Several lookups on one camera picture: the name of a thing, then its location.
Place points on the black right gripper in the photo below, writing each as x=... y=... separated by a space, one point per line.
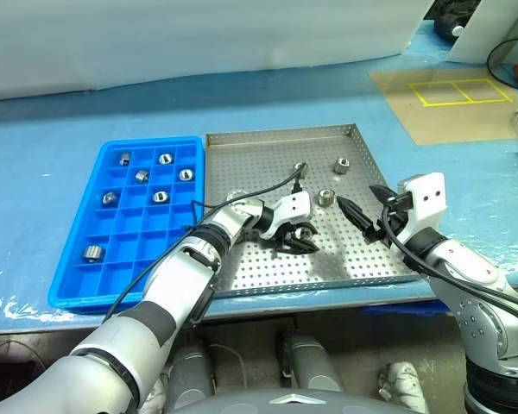
x=393 y=230

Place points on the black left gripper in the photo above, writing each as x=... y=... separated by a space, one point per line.
x=285 y=235

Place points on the metal roller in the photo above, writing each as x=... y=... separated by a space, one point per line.
x=326 y=197
x=142 y=175
x=160 y=196
x=125 y=158
x=342 y=165
x=166 y=158
x=109 y=198
x=92 y=253
x=186 y=174
x=304 y=233
x=235 y=195

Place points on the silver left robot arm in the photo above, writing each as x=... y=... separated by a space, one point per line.
x=172 y=284

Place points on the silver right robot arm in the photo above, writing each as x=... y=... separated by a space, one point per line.
x=457 y=259

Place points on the perforated steel tray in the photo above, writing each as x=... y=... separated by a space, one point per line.
x=259 y=164

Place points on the blue plastic compartment tray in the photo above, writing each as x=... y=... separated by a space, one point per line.
x=86 y=215

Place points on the beige mat with yellow tape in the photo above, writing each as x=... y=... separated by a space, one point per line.
x=449 y=116

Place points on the grey robot right leg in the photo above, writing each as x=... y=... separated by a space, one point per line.
x=313 y=362

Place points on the grey robot leg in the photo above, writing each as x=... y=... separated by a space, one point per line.
x=192 y=371
x=313 y=362

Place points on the grey robot torso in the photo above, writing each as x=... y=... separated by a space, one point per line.
x=293 y=403

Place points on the grey robot left leg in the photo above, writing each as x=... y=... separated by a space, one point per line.
x=192 y=371

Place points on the white robot right foot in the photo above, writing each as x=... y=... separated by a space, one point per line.
x=403 y=388

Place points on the white robot foot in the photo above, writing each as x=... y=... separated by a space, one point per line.
x=403 y=388
x=155 y=394

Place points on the black round device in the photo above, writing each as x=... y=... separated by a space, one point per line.
x=446 y=19

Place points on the white foam board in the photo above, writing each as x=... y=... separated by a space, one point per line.
x=479 y=30

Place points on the white robot left foot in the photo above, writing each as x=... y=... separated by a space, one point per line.
x=155 y=394

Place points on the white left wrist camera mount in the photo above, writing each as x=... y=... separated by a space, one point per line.
x=295 y=205

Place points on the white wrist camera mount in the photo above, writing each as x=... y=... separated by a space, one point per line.
x=427 y=198
x=295 y=205

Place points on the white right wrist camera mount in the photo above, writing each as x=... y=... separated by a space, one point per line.
x=427 y=198

